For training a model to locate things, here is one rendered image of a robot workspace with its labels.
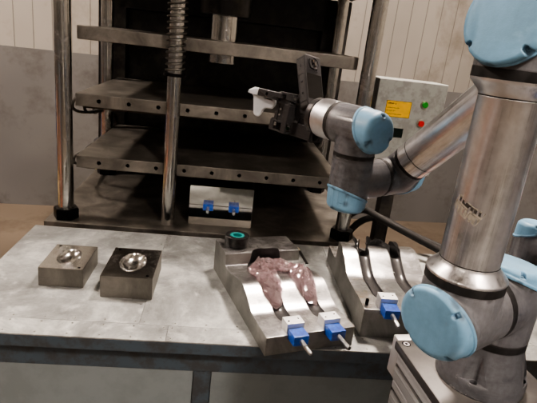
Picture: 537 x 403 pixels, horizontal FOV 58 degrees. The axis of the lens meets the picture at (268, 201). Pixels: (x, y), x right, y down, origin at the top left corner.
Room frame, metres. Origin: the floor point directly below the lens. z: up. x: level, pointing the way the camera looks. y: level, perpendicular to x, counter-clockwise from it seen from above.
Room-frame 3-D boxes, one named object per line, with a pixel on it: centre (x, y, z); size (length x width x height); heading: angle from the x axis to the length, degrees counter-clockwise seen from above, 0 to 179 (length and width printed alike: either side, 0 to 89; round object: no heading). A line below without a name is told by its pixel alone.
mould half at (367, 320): (1.46, -0.40, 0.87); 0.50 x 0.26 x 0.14; 6
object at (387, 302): (1.18, -0.37, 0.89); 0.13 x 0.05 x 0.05; 6
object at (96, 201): (2.27, 0.28, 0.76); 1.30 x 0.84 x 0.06; 96
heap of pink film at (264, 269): (1.34, -0.06, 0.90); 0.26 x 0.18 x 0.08; 23
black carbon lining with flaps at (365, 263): (1.45, -0.39, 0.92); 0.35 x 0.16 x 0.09; 6
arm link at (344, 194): (0.88, -0.16, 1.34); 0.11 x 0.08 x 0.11; 128
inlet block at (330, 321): (1.11, -0.22, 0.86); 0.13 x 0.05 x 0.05; 23
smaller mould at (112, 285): (1.36, 0.40, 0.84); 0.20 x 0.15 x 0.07; 6
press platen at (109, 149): (2.32, 0.29, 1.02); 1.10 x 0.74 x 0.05; 96
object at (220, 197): (2.20, 0.23, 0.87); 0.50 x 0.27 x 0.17; 6
